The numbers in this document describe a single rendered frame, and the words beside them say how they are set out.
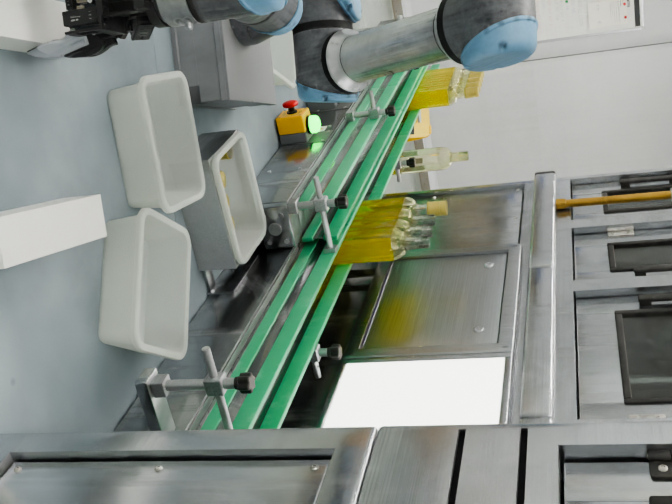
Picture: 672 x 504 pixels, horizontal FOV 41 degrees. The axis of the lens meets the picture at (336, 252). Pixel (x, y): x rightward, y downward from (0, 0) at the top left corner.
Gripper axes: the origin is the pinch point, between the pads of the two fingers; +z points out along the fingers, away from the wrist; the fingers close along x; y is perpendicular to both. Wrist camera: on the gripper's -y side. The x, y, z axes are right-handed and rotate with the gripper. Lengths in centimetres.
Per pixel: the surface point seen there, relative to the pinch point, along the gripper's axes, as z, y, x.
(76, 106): 4.2, -14.4, 10.1
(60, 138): 4.2, -8.9, 14.9
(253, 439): -31, 16, 52
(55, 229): -1.8, 4.5, 27.3
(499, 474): -59, 22, 54
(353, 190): -15, -97, 30
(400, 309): -28, -80, 55
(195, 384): -14, -7, 51
